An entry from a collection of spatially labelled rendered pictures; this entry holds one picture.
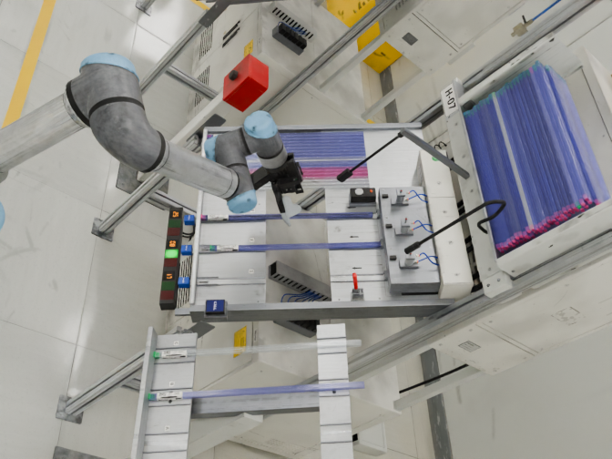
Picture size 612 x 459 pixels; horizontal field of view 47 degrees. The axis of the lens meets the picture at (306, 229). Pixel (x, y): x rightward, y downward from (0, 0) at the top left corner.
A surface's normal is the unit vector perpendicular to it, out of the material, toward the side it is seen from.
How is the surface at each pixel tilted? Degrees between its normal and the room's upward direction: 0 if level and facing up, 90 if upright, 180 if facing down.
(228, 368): 90
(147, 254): 0
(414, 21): 90
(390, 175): 42
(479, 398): 90
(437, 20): 90
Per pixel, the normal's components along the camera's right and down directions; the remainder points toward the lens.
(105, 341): 0.67, -0.47
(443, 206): 0.00, -0.62
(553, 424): -0.74, -0.40
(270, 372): 0.03, 0.79
